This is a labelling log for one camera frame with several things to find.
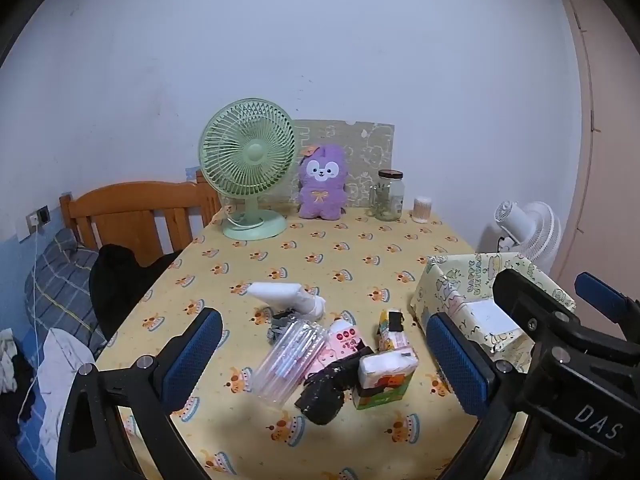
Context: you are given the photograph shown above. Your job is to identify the black garment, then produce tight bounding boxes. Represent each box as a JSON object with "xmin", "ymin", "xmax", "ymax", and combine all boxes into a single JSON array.
[{"xmin": 89, "ymin": 244, "xmax": 183, "ymax": 341}]

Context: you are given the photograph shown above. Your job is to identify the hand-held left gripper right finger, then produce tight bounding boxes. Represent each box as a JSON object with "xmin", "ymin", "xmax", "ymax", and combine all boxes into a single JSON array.
[{"xmin": 426, "ymin": 311, "xmax": 531, "ymax": 480}]

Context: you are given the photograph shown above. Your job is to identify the grey knitted cloth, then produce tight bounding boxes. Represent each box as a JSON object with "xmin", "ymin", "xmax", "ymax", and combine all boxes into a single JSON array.
[{"xmin": 267, "ymin": 309, "xmax": 298, "ymax": 345}]

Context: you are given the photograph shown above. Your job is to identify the blue plaid pillow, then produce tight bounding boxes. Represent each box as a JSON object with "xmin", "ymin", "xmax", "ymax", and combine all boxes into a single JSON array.
[{"xmin": 25, "ymin": 227, "xmax": 108, "ymax": 356}]

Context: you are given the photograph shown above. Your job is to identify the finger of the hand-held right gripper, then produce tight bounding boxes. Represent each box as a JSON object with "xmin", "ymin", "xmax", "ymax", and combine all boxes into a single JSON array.
[
  {"xmin": 492, "ymin": 268, "xmax": 583, "ymax": 346},
  {"xmin": 574, "ymin": 272, "xmax": 640, "ymax": 343}
]

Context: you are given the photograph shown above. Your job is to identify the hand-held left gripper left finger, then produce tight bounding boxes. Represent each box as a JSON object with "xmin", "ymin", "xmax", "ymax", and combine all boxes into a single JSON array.
[{"xmin": 55, "ymin": 307, "xmax": 224, "ymax": 480}]

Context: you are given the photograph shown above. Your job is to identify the dark clothes pile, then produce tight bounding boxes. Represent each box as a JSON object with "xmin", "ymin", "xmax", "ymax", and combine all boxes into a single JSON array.
[{"xmin": 0, "ymin": 327, "xmax": 36, "ymax": 436}]

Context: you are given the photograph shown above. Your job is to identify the pink packet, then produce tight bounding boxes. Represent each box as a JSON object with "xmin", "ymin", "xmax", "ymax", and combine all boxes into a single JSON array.
[{"xmin": 307, "ymin": 319, "xmax": 375, "ymax": 376}]

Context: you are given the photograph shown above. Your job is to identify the green orange tissue pack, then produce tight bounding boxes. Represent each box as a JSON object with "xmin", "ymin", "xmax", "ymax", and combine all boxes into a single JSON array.
[{"xmin": 354, "ymin": 347, "xmax": 418, "ymax": 411}]

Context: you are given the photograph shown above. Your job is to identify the printed storage box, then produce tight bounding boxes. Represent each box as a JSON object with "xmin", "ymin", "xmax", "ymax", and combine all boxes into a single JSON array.
[{"xmin": 410, "ymin": 251, "xmax": 577, "ymax": 366}]

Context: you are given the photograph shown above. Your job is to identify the clear plastic pen case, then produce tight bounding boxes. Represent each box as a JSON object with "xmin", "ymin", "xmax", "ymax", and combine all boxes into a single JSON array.
[{"xmin": 254, "ymin": 320, "xmax": 331, "ymax": 404}]

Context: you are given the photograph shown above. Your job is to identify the blue checked bedsheet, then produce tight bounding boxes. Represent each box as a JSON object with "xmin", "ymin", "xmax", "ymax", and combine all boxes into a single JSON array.
[{"xmin": 15, "ymin": 410, "xmax": 56, "ymax": 480}]

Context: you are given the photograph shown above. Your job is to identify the green table fan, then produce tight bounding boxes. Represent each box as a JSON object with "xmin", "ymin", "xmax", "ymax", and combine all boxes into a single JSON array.
[{"xmin": 198, "ymin": 99, "xmax": 297, "ymax": 241}]

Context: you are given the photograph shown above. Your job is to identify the white drawstring pouch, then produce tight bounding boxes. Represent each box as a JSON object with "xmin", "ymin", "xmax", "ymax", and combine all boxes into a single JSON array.
[{"xmin": 248, "ymin": 281, "xmax": 327, "ymax": 319}]

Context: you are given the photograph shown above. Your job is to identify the white cloth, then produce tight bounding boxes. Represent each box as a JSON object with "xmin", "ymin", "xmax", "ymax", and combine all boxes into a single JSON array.
[{"xmin": 37, "ymin": 327, "xmax": 96, "ymax": 461}]

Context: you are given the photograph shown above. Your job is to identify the peach door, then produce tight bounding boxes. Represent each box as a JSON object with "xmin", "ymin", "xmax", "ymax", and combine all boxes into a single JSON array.
[{"xmin": 559, "ymin": 0, "xmax": 640, "ymax": 321}]

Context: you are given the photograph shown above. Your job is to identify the black bag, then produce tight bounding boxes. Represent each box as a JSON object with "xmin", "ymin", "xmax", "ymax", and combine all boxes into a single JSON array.
[{"xmin": 295, "ymin": 355, "xmax": 375, "ymax": 426}]

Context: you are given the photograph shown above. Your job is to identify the purple plush toy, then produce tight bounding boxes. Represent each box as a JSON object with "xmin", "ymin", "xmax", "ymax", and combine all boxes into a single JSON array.
[{"xmin": 298, "ymin": 143, "xmax": 351, "ymax": 221}]

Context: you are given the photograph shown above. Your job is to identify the yellow printed tablecloth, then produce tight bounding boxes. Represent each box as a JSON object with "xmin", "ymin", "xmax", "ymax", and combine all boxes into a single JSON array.
[{"xmin": 92, "ymin": 205, "xmax": 531, "ymax": 480}]

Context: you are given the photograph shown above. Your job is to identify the glass jar with dark lid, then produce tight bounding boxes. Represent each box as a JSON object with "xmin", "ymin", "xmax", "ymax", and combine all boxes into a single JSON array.
[{"xmin": 370, "ymin": 169, "xmax": 406, "ymax": 222}]

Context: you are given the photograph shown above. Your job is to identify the printed cardboard sheet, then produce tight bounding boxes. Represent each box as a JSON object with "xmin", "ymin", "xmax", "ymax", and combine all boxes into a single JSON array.
[{"xmin": 292, "ymin": 119, "xmax": 396, "ymax": 208}]

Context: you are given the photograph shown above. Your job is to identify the white fan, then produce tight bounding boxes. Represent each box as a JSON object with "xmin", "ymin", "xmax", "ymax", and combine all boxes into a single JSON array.
[{"xmin": 494, "ymin": 200, "xmax": 562, "ymax": 276}]

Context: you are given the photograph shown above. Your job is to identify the wooden chair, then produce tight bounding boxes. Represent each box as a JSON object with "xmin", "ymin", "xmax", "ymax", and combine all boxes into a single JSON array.
[{"xmin": 59, "ymin": 170, "xmax": 223, "ymax": 268}]

